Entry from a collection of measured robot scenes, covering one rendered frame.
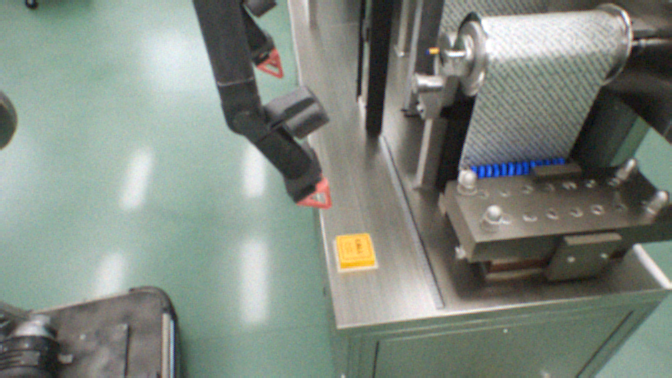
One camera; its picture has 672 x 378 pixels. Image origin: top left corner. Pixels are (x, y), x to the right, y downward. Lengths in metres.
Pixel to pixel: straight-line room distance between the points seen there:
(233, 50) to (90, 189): 2.15
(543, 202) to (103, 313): 1.46
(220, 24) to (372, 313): 0.56
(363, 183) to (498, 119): 0.36
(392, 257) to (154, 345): 0.99
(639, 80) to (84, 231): 2.26
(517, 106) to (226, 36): 0.55
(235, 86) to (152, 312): 1.23
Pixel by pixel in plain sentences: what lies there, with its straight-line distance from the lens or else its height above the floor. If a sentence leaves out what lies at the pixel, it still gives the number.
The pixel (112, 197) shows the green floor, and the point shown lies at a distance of 2.61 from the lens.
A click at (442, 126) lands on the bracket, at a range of 0.99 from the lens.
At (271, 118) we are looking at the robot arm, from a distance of 0.69.
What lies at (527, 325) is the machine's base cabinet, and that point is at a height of 0.82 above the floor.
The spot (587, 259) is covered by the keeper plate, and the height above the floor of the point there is 0.97.
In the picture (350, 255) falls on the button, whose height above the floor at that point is 0.92.
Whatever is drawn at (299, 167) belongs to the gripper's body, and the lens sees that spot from 0.75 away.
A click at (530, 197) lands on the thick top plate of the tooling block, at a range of 0.94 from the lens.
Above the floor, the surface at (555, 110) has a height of 1.16.
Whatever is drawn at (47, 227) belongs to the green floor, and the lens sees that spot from 2.60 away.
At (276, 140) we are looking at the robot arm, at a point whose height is 1.21.
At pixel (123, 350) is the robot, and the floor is 0.26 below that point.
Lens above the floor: 1.64
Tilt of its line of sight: 43 degrees down
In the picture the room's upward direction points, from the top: straight up
